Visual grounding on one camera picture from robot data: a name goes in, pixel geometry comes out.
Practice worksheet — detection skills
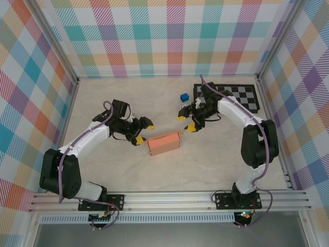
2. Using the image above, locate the salmon cardboard paper box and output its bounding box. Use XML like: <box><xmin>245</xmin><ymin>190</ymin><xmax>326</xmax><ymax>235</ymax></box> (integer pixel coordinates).
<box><xmin>145</xmin><ymin>130</ymin><xmax>185</xmax><ymax>157</ymax></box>

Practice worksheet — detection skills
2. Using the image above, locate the black grey chessboard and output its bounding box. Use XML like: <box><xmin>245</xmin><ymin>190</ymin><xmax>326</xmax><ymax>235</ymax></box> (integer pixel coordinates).
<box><xmin>192</xmin><ymin>83</ymin><xmax>260</xmax><ymax>114</ymax></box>

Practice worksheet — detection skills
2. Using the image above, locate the black electronics board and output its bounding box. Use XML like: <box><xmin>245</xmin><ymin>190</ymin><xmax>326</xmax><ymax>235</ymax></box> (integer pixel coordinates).
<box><xmin>235</xmin><ymin>210</ymin><xmax>255</xmax><ymax>222</ymax></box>
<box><xmin>88</xmin><ymin>211</ymin><xmax>115</xmax><ymax>223</ymax></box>

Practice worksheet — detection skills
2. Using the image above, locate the grey metal panel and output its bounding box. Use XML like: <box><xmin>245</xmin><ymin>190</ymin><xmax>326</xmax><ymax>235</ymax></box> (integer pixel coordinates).
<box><xmin>33</xmin><ymin>223</ymin><xmax>309</xmax><ymax>247</ymax></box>

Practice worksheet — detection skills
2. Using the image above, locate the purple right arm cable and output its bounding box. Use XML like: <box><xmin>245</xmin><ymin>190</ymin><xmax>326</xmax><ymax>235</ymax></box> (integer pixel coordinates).
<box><xmin>199</xmin><ymin>74</ymin><xmax>273</xmax><ymax>228</ymax></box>

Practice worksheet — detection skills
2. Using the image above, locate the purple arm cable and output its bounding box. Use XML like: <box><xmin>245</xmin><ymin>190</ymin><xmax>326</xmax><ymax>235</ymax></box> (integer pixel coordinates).
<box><xmin>199</xmin><ymin>74</ymin><xmax>273</xmax><ymax>228</ymax></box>
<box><xmin>58</xmin><ymin>101</ymin><xmax>120</xmax><ymax>231</ymax></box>

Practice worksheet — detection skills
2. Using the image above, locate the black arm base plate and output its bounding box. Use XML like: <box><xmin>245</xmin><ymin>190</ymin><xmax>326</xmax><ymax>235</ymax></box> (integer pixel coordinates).
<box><xmin>214</xmin><ymin>192</ymin><xmax>263</xmax><ymax>210</ymax></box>
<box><xmin>78</xmin><ymin>194</ymin><xmax>125</xmax><ymax>211</ymax></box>

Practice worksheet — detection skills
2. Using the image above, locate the aluminium mounting rail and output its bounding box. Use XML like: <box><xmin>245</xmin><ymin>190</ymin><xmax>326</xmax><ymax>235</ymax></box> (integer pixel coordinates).
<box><xmin>28</xmin><ymin>190</ymin><xmax>313</xmax><ymax>213</ymax></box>

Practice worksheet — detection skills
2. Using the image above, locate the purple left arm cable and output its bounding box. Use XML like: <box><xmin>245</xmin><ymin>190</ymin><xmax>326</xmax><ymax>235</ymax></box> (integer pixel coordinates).
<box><xmin>58</xmin><ymin>101</ymin><xmax>120</xmax><ymax>231</ymax></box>

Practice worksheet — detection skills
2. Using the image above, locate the slotted grey cable duct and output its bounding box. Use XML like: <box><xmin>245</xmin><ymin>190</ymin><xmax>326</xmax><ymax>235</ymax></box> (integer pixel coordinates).
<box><xmin>41</xmin><ymin>215</ymin><xmax>236</xmax><ymax>224</ymax></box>

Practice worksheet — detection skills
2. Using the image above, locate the aluminium frame post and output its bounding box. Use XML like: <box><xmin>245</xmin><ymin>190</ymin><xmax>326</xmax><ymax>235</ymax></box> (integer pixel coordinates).
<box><xmin>256</xmin><ymin>0</ymin><xmax>310</xmax><ymax>80</ymax></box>
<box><xmin>27</xmin><ymin>0</ymin><xmax>80</xmax><ymax>84</ymax></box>

